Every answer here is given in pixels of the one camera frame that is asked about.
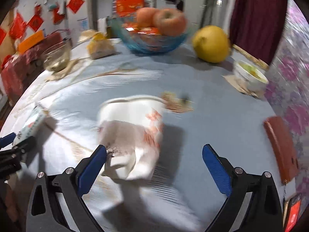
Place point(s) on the blue glass fruit bowl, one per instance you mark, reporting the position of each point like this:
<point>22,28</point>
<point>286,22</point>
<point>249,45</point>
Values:
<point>147,40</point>

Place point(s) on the white bowl with food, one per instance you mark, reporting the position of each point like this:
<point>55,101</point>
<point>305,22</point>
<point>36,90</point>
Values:
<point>249,76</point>

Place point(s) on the smartphone with lit screen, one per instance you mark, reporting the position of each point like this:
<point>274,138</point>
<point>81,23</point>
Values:
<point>291,209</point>

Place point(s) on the yellow bagged bread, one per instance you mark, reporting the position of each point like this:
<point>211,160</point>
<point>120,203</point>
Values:
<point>99,46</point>

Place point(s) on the brown leather wallet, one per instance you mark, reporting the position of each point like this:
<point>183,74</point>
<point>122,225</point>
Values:
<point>283,148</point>

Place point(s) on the floral plastic wall cover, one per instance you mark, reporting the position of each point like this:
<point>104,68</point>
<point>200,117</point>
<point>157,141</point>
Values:
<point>287,91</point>

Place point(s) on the small paper carton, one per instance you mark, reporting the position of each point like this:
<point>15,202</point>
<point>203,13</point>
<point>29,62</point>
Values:
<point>32,124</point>

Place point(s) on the glass bowl with spoon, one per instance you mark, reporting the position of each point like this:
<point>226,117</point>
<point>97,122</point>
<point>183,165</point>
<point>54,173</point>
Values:
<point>56,57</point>

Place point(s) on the dark red curtain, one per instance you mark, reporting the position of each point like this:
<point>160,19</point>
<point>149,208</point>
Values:
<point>256,26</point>

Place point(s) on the right red apple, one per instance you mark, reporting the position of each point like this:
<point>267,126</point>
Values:
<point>170,22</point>

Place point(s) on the red gift box on shelf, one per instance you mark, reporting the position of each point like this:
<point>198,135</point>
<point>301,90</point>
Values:
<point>126,7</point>

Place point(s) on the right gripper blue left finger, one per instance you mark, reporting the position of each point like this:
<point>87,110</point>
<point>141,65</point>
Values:
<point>88,170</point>

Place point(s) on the yellow pomelo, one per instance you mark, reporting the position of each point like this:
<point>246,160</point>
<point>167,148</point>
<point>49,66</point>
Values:
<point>211,44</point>

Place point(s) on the light blue tablecloth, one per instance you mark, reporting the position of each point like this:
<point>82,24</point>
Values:
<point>200,108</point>

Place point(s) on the left red apple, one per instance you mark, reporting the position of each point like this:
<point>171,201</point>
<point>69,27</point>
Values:
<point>145,16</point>

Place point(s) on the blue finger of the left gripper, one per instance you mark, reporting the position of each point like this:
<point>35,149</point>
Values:
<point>6,140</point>
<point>25,146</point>

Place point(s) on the white refrigerator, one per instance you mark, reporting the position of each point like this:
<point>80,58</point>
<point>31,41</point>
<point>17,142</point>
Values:
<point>79,14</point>

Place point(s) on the red cloth side table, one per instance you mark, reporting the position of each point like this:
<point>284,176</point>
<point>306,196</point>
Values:
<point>20,71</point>

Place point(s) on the red apple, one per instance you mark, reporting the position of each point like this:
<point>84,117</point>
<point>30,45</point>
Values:
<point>170,22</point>
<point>145,16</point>

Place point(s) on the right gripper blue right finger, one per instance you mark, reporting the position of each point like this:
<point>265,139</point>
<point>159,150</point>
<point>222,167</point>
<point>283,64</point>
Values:
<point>217,170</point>

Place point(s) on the orange gift box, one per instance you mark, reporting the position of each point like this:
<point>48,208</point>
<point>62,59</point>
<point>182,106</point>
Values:
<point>31,41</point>

